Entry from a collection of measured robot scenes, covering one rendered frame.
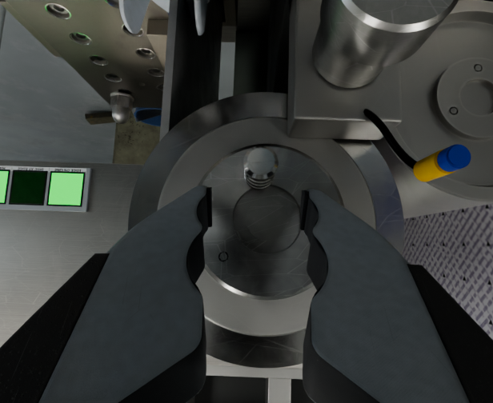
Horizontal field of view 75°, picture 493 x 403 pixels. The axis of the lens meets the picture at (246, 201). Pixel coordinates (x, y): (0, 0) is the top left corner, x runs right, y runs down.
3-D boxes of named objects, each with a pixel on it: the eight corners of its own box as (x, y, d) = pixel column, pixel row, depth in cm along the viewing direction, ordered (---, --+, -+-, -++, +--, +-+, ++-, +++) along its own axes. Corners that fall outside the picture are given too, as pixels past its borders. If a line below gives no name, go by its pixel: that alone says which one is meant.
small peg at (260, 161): (246, 181, 13) (240, 147, 13) (247, 193, 15) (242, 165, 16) (282, 175, 13) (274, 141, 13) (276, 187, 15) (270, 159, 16)
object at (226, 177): (202, 314, 15) (177, 157, 16) (207, 306, 17) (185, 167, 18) (362, 285, 15) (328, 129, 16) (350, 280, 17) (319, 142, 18)
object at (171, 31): (186, -127, 21) (167, 143, 19) (219, 66, 45) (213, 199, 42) (178, -127, 21) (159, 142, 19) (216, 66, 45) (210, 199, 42)
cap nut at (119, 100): (129, 92, 51) (126, 119, 50) (137, 102, 55) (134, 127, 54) (106, 91, 51) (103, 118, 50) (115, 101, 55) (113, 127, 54)
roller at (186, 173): (374, 118, 17) (379, 341, 16) (301, 193, 43) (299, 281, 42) (163, 113, 18) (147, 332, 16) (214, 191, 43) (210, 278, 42)
